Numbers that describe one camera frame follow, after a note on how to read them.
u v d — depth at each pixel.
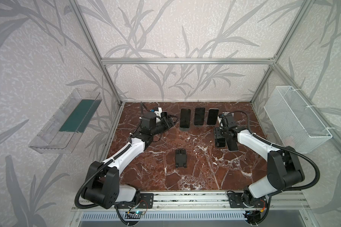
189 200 0.75
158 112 0.77
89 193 0.42
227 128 0.70
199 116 0.99
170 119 0.72
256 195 0.61
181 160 0.84
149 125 0.63
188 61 0.96
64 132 0.64
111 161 0.45
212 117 1.01
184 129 1.04
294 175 0.45
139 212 0.71
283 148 0.46
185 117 0.95
